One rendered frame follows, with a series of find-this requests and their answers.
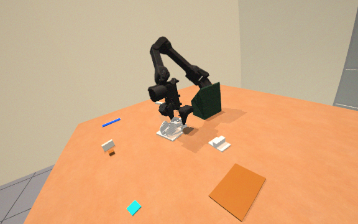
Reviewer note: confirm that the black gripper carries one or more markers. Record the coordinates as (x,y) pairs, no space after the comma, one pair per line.
(183,111)

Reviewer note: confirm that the cyan flat rectangular block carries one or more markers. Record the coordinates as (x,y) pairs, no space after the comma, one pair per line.
(133,207)

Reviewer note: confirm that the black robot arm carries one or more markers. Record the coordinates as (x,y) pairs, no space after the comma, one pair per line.
(164,88)

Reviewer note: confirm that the orange flat plate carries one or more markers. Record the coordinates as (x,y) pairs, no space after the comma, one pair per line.
(237,191)

